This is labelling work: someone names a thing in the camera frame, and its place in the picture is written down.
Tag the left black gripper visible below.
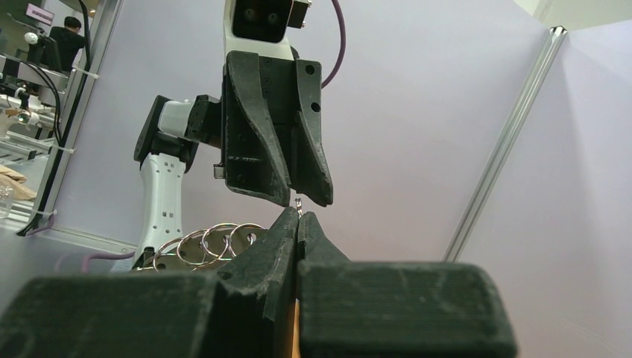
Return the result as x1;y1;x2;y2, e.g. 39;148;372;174
222;51;333;207

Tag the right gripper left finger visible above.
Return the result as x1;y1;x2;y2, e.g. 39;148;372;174
1;208;299;357

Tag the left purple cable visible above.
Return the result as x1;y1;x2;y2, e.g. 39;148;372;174
320;0;347;90

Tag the person in black shirt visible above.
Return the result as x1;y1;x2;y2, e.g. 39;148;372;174
49;16;87;72

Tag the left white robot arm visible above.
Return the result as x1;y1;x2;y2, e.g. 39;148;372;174
133;51;334;270

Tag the large grey toothed keyring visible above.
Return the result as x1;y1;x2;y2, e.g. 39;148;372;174
132;222;268;272

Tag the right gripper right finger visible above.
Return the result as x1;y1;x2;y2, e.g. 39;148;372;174
298;213;519;357

